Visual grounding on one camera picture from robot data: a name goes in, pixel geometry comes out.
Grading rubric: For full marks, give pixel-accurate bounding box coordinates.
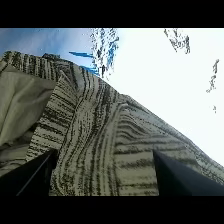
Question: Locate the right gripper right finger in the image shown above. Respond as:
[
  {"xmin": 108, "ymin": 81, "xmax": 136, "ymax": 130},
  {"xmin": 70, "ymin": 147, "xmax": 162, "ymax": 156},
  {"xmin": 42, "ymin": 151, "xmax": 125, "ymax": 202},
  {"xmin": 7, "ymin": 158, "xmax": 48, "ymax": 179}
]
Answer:
[{"xmin": 152, "ymin": 148, "xmax": 224, "ymax": 197}]

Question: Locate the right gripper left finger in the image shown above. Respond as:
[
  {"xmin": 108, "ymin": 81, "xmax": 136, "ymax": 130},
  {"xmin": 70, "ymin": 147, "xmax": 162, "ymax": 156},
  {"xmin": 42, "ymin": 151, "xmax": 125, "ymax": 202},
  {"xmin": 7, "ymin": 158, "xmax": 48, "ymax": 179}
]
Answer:
[{"xmin": 0, "ymin": 148, "xmax": 58, "ymax": 197}]

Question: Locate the cream black striped garment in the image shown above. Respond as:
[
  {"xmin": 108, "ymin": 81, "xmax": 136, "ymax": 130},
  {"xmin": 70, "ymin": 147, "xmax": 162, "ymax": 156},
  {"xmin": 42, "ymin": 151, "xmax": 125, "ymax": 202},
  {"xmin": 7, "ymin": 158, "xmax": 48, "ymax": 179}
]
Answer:
[{"xmin": 0, "ymin": 50, "xmax": 224, "ymax": 197}]

